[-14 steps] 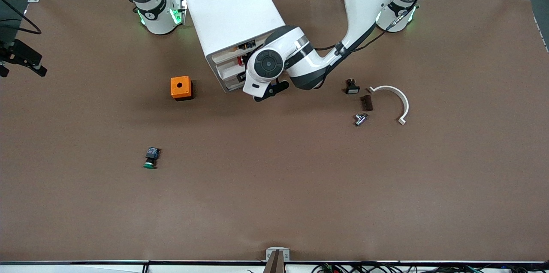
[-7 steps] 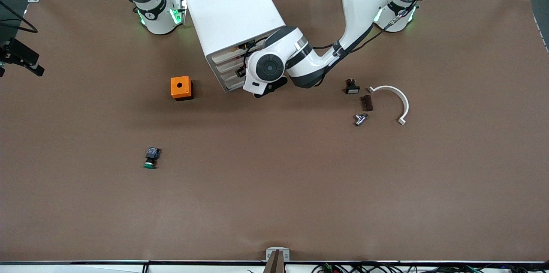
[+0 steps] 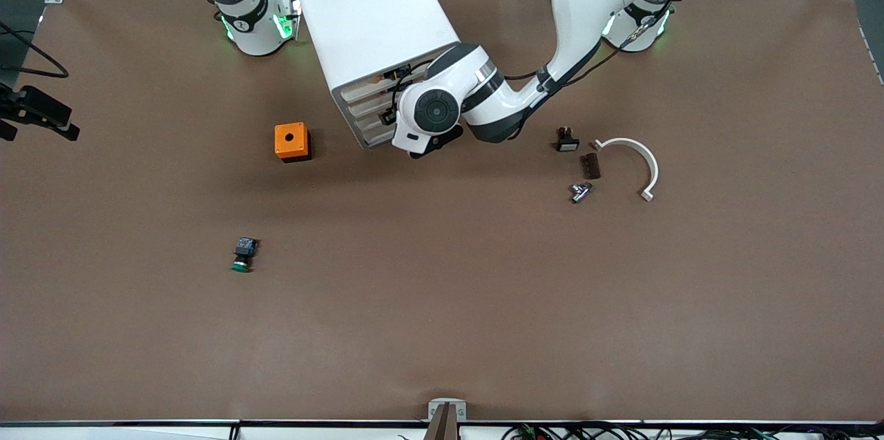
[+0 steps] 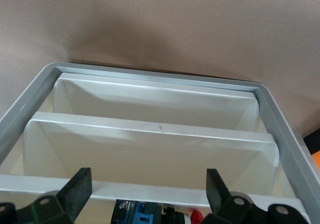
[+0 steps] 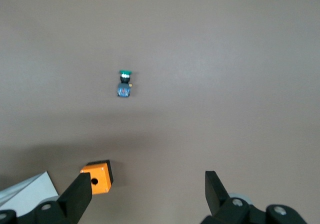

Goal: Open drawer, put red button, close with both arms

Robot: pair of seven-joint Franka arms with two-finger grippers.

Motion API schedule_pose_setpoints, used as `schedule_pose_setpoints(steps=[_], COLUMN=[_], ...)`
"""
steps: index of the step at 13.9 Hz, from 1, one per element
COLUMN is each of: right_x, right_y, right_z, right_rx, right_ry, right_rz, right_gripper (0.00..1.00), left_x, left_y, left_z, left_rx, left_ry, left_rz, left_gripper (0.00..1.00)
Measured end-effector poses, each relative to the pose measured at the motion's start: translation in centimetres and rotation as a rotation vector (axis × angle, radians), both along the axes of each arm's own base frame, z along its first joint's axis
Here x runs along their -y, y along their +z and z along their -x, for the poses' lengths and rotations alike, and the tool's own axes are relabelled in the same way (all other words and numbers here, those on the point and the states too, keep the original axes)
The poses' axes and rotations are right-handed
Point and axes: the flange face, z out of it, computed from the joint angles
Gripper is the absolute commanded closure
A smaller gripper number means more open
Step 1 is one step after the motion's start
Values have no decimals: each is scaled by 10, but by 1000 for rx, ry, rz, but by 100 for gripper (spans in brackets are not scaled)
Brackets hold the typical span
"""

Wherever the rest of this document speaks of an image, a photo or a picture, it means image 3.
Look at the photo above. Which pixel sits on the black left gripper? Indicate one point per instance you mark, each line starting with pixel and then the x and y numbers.
pixel 391 113

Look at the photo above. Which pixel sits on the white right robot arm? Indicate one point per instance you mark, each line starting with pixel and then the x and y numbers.
pixel 252 32

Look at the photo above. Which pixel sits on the white drawer cabinet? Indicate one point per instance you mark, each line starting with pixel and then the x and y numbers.
pixel 373 12

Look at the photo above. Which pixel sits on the green push button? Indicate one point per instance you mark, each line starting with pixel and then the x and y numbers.
pixel 244 247

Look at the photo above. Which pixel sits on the small black orange component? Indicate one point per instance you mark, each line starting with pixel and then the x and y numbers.
pixel 400 72

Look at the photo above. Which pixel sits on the orange box with hole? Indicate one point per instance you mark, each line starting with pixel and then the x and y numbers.
pixel 282 147

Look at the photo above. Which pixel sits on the silver metal fitting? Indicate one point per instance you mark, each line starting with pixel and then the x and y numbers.
pixel 579 193

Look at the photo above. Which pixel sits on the small brown block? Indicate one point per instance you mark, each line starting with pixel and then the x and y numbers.
pixel 592 166

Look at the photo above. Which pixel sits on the white curved plastic clip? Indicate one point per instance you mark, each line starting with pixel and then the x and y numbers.
pixel 655 170

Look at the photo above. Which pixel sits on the black switch with white face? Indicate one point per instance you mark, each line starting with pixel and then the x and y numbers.
pixel 568 144

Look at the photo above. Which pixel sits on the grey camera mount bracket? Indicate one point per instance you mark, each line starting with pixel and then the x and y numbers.
pixel 447 426

